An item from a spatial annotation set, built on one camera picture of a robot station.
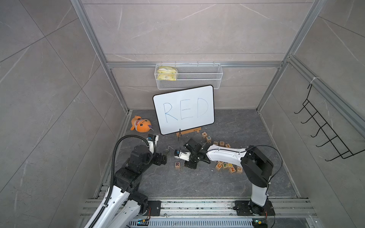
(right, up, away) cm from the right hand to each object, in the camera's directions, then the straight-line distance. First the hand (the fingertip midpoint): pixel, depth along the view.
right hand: (187, 161), depth 88 cm
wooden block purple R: (-6, -2, -2) cm, 7 cm away
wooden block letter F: (+13, +16, +12) cm, 24 cm away
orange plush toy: (-32, +23, +12) cm, 41 cm away
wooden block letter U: (+20, -2, -3) cm, 20 cm away
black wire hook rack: (+67, +23, -20) cm, 74 cm away
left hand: (-14, +12, -16) cm, 24 cm away
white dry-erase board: (-2, +33, +6) cm, 34 cm away
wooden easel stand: (+8, +19, +13) cm, 25 cm away
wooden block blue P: (+15, +12, +10) cm, 22 cm away
